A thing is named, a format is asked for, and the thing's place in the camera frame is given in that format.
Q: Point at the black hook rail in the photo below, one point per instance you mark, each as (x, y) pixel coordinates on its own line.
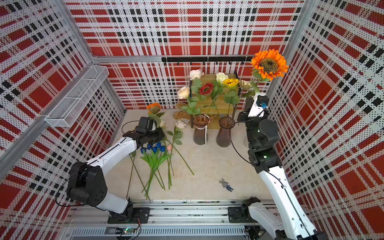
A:
(204, 59)

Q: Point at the white rose flower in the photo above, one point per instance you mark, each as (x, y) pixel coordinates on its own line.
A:
(218, 88)

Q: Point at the small white rose on table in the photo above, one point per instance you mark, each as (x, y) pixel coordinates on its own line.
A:
(176, 140)

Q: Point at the blue tulip bunch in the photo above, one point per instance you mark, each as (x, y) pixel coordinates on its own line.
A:
(154, 156)

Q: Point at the orange gerbera flower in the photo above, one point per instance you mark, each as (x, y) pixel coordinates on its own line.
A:
(268, 65)
(155, 112)

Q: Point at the cream gerbera flower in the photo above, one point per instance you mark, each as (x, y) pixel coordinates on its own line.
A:
(245, 84)

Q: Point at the pale pink rose flower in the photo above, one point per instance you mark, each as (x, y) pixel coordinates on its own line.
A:
(195, 85)

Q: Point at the wooden two-tier shelf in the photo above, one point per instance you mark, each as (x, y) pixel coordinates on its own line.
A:
(221, 107)

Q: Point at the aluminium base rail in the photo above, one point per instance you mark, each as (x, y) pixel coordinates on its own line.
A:
(164, 212)

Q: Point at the dark ribbed glass vase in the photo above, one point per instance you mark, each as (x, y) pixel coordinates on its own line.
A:
(224, 136)

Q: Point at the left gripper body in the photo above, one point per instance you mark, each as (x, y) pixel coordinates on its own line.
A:
(155, 136)

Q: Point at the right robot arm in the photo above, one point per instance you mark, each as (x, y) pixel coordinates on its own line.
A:
(291, 223)

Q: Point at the white wire wall basket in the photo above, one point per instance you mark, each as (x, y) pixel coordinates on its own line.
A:
(66, 112)

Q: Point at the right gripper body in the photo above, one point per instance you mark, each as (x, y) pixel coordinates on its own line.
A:
(245, 117)

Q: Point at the red gerbera flower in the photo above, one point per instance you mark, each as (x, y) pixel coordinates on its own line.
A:
(206, 91)

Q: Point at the green circuit board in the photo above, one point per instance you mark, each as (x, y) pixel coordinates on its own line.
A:
(125, 231)

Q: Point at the pink glass vase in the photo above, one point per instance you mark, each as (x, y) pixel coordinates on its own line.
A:
(201, 129)

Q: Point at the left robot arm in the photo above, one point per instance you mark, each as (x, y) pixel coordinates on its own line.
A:
(87, 184)

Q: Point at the pink tulip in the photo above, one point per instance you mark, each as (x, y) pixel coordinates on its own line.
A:
(170, 151)

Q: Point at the small grey figurine keychain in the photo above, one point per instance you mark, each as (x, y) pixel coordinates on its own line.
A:
(225, 185)

